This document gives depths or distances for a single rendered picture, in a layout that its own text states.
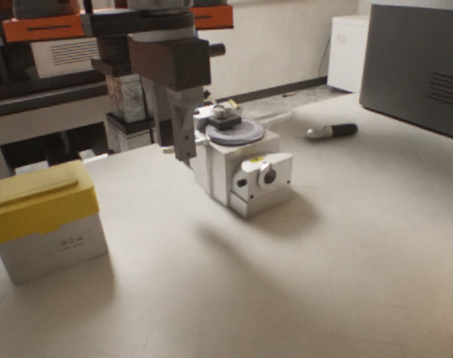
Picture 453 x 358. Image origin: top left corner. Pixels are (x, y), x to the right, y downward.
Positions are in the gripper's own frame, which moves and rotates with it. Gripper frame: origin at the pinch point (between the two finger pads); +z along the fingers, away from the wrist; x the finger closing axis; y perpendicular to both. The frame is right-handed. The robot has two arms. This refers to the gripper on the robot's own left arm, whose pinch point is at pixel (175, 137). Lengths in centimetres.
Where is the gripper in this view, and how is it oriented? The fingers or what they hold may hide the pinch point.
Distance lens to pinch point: 50.6
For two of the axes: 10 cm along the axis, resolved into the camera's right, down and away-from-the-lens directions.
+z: 0.4, 8.7, 4.9
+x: -5.6, -3.9, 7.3
